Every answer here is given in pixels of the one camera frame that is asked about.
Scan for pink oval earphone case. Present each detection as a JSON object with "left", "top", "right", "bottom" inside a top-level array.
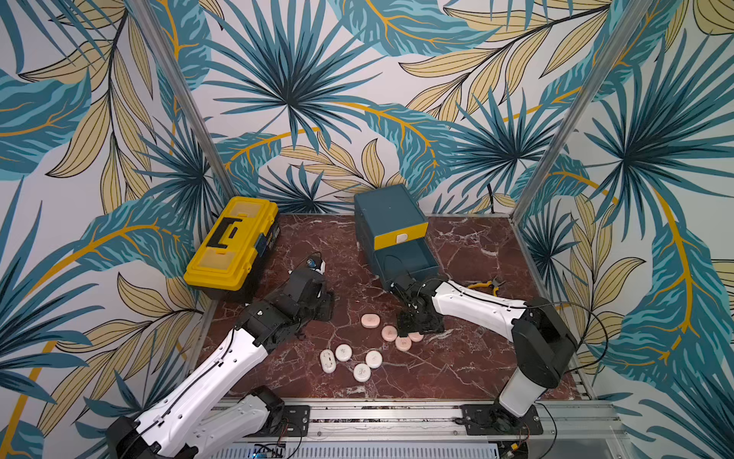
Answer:
[{"left": 361, "top": 314, "right": 382, "bottom": 329}]

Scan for teal drawer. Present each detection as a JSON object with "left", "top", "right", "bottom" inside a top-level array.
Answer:
[{"left": 375, "top": 238, "right": 440, "bottom": 291}]

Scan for yellow top drawer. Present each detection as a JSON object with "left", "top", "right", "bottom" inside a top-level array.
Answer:
[{"left": 374, "top": 222, "right": 428, "bottom": 251}]

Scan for teal drawer cabinet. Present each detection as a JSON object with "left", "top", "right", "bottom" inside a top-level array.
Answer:
[{"left": 354, "top": 185, "right": 428, "bottom": 276}]

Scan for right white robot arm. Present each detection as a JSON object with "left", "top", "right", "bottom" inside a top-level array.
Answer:
[{"left": 390, "top": 275, "right": 578, "bottom": 420}]

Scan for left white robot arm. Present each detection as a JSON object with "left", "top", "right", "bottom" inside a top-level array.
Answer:
[{"left": 105, "top": 258, "right": 334, "bottom": 458}]

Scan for white round case right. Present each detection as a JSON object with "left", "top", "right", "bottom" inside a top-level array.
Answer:
[{"left": 364, "top": 350, "right": 383, "bottom": 369}]

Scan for white round case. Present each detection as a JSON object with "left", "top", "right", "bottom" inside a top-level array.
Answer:
[
  {"left": 334, "top": 343, "right": 353, "bottom": 363},
  {"left": 364, "top": 350, "right": 383, "bottom": 369},
  {"left": 353, "top": 363, "right": 372, "bottom": 383}
]

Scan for white oval earphone case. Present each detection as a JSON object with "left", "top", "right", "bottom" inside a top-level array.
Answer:
[{"left": 319, "top": 349, "right": 338, "bottom": 374}]

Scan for white round case upper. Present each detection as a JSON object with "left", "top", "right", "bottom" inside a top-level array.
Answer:
[{"left": 334, "top": 343, "right": 353, "bottom": 363}]

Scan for white round case lower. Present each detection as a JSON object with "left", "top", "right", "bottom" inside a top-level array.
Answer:
[{"left": 353, "top": 363, "right": 372, "bottom": 383}]

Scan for yellow black toolbox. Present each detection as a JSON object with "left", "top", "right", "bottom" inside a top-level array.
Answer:
[{"left": 183, "top": 197, "right": 280, "bottom": 304}]

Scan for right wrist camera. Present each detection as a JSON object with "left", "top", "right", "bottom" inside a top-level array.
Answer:
[{"left": 390, "top": 273, "right": 425, "bottom": 303}]

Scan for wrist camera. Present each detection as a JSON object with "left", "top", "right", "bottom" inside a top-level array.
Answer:
[
  {"left": 306, "top": 252, "right": 326, "bottom": 275},
  {"left": 390, "top": 273, "right": 425, "bottom": 303}
]

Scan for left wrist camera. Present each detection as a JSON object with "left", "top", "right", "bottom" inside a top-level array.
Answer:
[{"left": 306, "top": 252, "right": 326, "bottom": 275}]

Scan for yellow handled pliers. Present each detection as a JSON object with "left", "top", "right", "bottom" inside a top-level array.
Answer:
[{"left": 468, "top": 278, "right": 505, "bottom": 296}]

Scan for aluminium front rail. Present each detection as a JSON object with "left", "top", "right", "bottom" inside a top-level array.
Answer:
[{"left": 134, "top": 397, "right": 638, "bottom": 459}]

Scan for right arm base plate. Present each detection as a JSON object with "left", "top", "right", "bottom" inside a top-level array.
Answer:
[{"left": 454, "top": 404, "right": 544, "bottom": 437}]

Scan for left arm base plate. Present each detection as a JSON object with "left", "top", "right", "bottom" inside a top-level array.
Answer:
[{"left": 248, "top": 405, "right": 312, "bottom": 438}]

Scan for left aluminium frame post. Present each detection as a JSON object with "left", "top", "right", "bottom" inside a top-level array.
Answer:
[{"left": 129, "top": 0, "right": 237, "bottom": 202}]

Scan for aluminium frame post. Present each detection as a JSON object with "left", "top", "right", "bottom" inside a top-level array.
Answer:
[
  {"left": 510, "top": 0, "right": 653, "bottom": 227},
  {"left": 129, "top": 0, "right": 237, "bottom": 202}
]

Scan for right aluminium frame post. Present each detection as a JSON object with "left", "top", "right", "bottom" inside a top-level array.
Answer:
[{"left": 510, "top": 0, "right": 653, "bottom": 227}]

